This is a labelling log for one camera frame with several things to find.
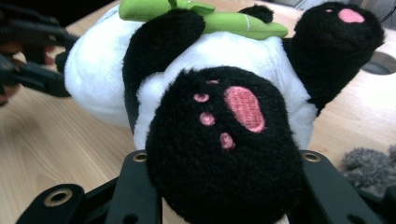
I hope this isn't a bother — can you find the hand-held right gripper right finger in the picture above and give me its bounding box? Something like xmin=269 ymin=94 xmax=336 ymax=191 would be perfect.
xmin=297 ymin=149 xmax=385 ymax=224

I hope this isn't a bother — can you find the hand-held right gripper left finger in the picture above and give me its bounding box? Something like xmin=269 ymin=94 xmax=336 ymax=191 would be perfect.
xmin=104 ymin=149 xmax=163 ymax=224

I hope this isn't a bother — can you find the grey fuzzy scarf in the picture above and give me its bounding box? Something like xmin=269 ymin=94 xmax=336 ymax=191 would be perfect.
xmin=342 ymin=144 xmax=396 ymax=199

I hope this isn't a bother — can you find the panda plush toy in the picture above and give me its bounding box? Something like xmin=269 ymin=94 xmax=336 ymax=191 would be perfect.
xmin=55 ymin=0 xmax=386 ymax=224

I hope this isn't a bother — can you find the round dark table grommet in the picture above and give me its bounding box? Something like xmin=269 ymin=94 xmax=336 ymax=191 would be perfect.
xmin=361 ymin=50 xmax=396 ymax=76

